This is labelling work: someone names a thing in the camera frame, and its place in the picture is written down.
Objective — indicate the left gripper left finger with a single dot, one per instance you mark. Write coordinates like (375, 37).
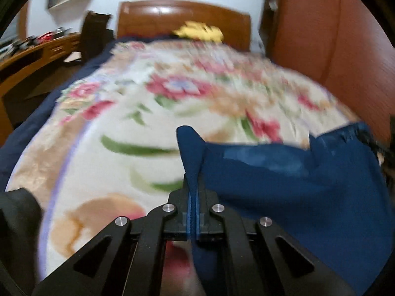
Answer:
(185, 209)

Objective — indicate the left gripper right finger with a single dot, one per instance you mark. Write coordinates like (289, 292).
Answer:
(203, 206)

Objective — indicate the navy blue coat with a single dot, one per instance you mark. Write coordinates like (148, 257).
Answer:
(331, 197)

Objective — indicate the floral bed blanket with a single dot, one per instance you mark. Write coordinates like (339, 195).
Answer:
(107, 173)

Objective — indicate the black folded garment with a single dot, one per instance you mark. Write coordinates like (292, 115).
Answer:
(20, 223)

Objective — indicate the yellow plush toy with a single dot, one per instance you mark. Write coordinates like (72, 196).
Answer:
(199, 31)

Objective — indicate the wooden headboard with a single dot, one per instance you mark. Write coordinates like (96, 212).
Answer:
(149, 18)

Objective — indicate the dark wooden chair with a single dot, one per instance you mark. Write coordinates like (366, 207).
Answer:
(94, 37)

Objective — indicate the red-brown louvered wardrobe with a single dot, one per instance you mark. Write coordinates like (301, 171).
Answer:
(339, 44)

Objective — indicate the wooden desk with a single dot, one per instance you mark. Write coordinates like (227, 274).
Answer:
(17, 68)

